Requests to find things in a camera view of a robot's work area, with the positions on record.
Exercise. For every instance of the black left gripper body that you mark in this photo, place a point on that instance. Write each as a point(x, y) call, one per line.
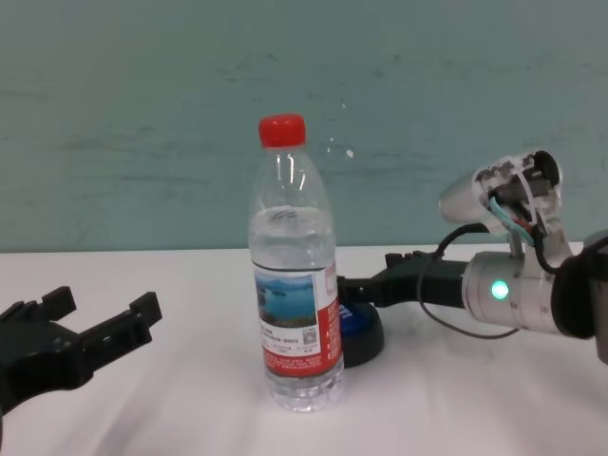
point(43, 361)

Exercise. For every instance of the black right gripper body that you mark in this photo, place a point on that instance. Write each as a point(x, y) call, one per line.
point(442, 285)

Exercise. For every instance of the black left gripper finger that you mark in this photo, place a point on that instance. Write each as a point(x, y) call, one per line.
point(123, 330)
point(58, 304)

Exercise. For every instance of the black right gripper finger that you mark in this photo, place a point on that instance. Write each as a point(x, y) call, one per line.
point(375, 290)
point(411, 260)

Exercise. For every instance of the blue push button black base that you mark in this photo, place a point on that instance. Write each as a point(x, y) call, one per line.
point(363, 332)

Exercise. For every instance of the clear water bottle red cap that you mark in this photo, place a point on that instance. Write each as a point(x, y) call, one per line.
point(292, 247)

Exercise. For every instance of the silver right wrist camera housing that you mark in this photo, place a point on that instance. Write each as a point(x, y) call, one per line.
point(465, 199)

